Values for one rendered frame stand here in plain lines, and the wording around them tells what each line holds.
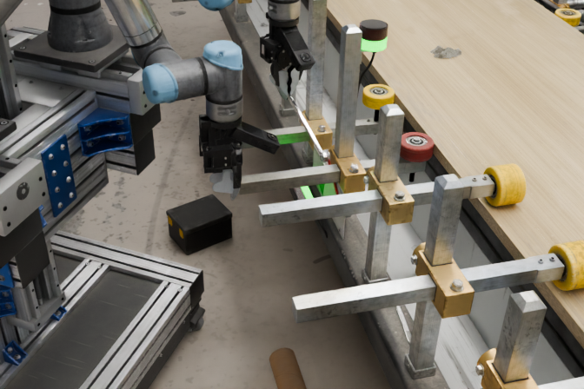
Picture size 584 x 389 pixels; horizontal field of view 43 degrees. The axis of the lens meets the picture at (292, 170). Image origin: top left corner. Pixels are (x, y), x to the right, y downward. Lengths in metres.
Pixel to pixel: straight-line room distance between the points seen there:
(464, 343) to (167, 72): 0.82
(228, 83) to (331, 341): 1.21
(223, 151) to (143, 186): 1.64
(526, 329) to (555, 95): 1.07
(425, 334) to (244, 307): 1.27
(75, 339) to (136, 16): 1.07
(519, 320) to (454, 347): 0.61
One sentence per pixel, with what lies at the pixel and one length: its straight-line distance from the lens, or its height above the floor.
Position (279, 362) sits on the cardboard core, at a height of 0.07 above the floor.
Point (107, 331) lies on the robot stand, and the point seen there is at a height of 0.21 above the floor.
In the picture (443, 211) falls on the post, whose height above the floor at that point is 1.08.
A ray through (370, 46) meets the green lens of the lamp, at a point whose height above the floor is 1.14.
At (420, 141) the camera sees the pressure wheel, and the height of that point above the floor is 0.91.
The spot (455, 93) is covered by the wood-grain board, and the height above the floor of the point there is 0.90.
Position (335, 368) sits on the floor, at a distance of 2.37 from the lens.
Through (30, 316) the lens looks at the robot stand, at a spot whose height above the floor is 0.37.
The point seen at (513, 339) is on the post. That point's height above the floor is 1.05.
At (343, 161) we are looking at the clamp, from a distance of 1.67.
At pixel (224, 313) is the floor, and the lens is 2.53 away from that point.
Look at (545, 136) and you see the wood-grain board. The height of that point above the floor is 0.90.
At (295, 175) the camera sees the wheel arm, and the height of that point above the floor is 0.86.
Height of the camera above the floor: 1.77
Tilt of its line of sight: 33 degrees down
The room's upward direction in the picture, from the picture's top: 1 degrees clockwise
